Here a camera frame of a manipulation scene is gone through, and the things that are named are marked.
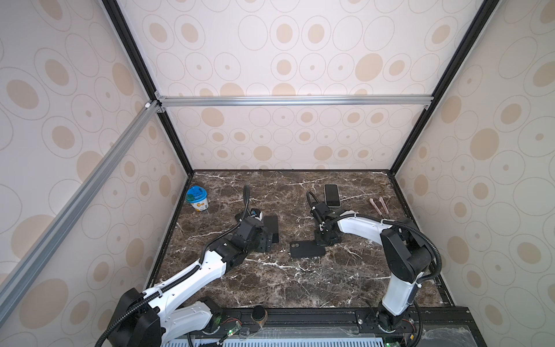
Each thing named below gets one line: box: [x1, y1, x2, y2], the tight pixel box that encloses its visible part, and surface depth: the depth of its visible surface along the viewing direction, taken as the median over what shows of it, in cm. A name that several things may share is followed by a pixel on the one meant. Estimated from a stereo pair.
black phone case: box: [289, 240, 326, 259], surface depth 92 cm
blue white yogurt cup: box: [185, 185, 209, 212], surface depth 99 cm
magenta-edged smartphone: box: [263, 215, 279, 244], surface depth 102 cm
